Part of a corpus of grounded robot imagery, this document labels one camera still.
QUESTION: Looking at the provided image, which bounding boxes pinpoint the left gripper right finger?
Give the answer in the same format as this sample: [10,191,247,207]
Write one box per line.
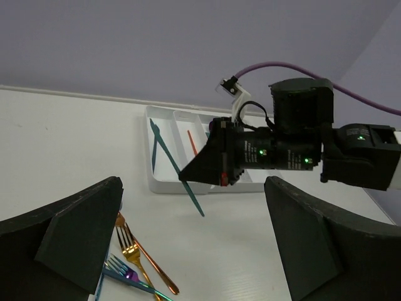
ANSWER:
[264,176,400,300]

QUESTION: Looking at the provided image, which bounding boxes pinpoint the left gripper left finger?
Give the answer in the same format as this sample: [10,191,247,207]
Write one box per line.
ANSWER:
[1,176,123,300]

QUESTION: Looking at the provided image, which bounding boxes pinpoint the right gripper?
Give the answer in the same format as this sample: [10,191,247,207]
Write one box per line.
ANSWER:
[179,78,333,186]

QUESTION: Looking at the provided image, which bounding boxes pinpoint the orange chopstick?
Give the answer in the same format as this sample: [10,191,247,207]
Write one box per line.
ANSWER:
[187,130,198,156]

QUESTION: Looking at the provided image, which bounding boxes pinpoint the iridescent rainbow fork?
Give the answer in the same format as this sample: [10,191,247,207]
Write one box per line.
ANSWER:
[103,255,172,301]

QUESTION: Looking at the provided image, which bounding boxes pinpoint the dark blue plastic knife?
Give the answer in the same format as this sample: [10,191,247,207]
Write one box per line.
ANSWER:
[150,120,160,172]

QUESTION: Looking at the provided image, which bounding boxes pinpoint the teal plastic knife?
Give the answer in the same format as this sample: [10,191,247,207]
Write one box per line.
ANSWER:
[158,134,205,217]

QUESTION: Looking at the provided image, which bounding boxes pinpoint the dark blue metal fork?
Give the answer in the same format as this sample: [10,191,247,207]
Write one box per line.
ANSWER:
[102,267,156,294]

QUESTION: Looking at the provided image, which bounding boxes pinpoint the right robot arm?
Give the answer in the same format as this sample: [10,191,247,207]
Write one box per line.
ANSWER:
[179,78,400,191]

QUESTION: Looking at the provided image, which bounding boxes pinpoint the white cutlery tray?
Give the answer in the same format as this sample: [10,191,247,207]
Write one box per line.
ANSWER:
[144,105,270,194]

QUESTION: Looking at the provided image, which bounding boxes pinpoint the blue plastic fork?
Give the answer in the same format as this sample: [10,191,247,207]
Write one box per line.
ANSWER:
[94,274,104,301]

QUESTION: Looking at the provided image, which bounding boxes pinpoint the rose gold fork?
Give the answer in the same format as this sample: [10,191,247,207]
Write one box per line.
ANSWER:
[115,211,180,295]

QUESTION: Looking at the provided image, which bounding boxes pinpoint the gold ornate fork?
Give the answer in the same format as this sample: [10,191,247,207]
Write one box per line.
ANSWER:
[115,226,154,288]

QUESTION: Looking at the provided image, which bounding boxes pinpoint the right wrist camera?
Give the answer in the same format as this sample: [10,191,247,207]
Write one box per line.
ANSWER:
[216,76,251,122]

